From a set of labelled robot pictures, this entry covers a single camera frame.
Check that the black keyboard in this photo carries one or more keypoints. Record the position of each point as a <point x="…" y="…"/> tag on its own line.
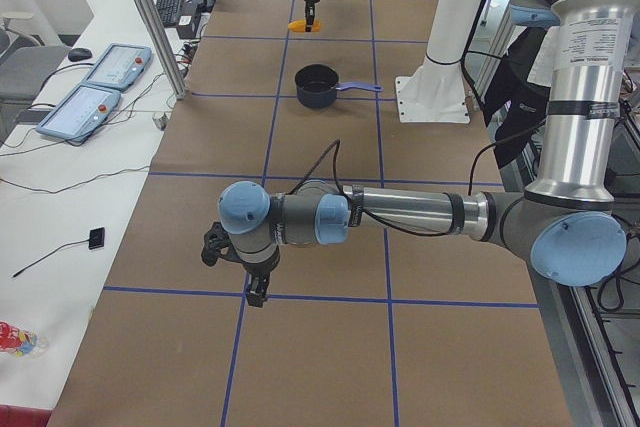
<point x="169" y="11"/>

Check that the red printed plastic bottle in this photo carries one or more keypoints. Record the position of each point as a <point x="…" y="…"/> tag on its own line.
<point x="21" y="343"/>

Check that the blue teach pendant far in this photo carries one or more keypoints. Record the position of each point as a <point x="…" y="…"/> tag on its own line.
<point x="119" y="67"/>

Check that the grey office chair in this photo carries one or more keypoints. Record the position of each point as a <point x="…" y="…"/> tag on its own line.
<point x="24" y="71"/>

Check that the blue teach pendant near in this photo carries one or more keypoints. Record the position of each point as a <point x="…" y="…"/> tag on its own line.
<point x="80" y="113"/>

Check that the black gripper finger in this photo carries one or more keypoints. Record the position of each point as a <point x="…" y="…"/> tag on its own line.
<point x="256" y="292"/>
<point x="309" y="18"/>

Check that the small black device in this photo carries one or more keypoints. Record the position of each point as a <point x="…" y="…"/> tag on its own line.
<point x="96" y="238"/>

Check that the black computer mouse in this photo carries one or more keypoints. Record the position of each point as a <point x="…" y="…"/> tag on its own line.
<point x="79" y="54"/>

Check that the yellow corn cob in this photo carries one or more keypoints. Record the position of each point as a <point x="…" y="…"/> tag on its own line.
<point x="301" y="26"/>

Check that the blue teach pendant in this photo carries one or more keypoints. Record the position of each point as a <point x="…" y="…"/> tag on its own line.
<point x="80" y="113"/>
<point x="119" y="67"/>

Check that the aluminium frame post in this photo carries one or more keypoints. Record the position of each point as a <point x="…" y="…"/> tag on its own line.
<point x="163" y="49"/>

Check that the dark blue saucepan purple handle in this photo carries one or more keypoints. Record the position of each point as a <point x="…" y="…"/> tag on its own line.
<point x="317" y="86"/>

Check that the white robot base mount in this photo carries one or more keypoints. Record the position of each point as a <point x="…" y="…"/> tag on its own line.
<point x="435" y="92"/>

